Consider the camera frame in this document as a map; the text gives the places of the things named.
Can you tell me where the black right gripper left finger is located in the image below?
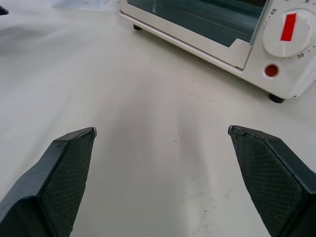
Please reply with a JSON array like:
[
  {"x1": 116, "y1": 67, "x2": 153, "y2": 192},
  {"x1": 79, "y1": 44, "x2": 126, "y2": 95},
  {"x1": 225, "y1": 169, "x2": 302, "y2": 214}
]
[{"x1": 0, "y1": 126, "x2": 97, "y2": 237}]

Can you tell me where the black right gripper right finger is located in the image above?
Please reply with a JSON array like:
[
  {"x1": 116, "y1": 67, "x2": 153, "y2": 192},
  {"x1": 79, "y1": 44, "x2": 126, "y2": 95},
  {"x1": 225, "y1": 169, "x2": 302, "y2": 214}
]
[{"x1": 227, "y1": 125, "x2": 316, "y2": 237}]

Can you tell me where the white toaster oven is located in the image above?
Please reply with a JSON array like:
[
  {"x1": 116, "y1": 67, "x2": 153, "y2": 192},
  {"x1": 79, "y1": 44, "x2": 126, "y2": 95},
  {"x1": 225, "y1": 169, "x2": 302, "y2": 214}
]
[{"x1": 118, "y1": 0, "x2": 316, "y2": 100}]

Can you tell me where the glass oven door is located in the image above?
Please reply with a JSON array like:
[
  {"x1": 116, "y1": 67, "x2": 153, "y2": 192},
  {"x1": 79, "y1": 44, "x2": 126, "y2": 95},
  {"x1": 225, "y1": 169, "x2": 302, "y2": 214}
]
[{"x1": 119, "y1": 0, "x2": 270, "y2": 70}]

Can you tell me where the red indicator light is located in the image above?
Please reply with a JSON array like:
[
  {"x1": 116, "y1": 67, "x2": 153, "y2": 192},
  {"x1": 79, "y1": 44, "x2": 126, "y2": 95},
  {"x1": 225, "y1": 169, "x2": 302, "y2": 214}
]
[{"x1": 264, "y1": 64, "x2": 279, "y2": 79}]

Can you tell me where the white timer knob red stripe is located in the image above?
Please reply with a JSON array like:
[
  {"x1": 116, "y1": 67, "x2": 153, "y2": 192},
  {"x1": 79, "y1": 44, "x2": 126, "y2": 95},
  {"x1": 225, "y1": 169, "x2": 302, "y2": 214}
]
[{"x1": 262, "y1": 9, "x2": 316, "y2": 58}]

